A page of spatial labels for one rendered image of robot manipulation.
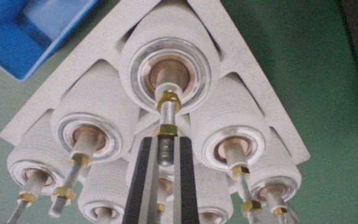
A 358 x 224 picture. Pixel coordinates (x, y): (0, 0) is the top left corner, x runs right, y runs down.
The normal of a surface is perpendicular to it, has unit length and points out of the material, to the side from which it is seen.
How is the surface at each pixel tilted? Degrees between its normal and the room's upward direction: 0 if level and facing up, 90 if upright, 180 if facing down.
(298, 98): 0
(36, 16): 0
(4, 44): 90
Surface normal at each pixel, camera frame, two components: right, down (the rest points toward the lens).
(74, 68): 0.01, 0.58
